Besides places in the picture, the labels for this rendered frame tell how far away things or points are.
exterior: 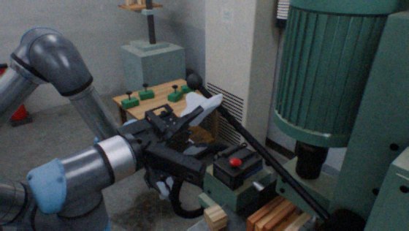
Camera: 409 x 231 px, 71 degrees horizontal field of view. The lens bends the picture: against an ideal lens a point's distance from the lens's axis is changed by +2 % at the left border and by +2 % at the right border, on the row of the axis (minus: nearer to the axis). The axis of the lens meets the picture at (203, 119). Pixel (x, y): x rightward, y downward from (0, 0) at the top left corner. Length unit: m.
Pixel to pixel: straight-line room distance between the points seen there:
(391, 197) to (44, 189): 0.43
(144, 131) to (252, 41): 1.54
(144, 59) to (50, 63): 1.92
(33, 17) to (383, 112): 3.16
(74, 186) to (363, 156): 0.44
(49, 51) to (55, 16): 2.56
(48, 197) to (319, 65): 0.44
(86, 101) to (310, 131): 0.58
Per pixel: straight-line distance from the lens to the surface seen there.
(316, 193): 0.64
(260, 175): 0.81
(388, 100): 0.46
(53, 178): 0.47
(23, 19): 3.33
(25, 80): 0.93
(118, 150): 0.49
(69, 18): 3.41
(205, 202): 0.86
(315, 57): 0.48
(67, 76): 0.80
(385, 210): 0.38
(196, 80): 0.59
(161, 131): 0.52
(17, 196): 0.58
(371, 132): 0.49
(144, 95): 2.22
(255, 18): 1.98
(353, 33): 0.46
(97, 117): 0.87
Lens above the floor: 1.48
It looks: 30 degrees down
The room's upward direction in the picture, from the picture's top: straight up
